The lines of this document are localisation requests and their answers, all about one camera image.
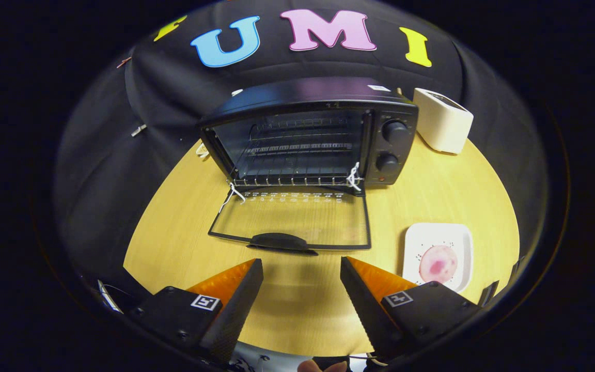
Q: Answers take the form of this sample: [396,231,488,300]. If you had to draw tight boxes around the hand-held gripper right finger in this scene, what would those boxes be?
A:
[340,256,484,362]

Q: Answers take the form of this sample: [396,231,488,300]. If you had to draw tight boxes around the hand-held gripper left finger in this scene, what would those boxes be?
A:
[124,258,264,366]

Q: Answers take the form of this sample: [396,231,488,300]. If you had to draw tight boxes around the pink ham slice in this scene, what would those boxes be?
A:
[419,245,459,284]

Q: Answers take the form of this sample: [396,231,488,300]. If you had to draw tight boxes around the white square plate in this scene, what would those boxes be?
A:
[402,223,474,293]

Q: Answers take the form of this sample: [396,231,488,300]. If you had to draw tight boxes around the black toaster oven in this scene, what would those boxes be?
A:
[198,77,419,256]

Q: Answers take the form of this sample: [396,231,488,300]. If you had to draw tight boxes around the white pop-up toaster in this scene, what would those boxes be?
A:
[413,87,474,154]

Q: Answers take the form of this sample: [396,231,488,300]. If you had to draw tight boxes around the black backdrop cloth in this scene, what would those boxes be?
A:
[55,0,549,311]

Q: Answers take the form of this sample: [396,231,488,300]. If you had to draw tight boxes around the oven wire rack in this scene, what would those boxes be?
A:
[233,111,365,187]

